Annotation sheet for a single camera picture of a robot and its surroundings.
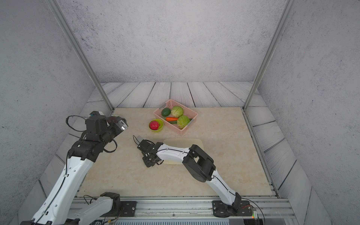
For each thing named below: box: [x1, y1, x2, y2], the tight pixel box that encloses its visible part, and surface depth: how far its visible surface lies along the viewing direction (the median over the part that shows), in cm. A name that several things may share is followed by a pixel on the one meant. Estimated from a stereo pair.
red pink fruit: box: [149, 120, 159, 131], surface depth 105 cm
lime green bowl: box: [148, 118, 165, 133], surface depth 107 cm
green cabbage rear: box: [170, 105, 184, 119], surface depth 113 cm
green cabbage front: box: [176, 115, 190, 130], surface depth 104 cm
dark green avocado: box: [161, 107, 172, 117], surface depth 116 cm
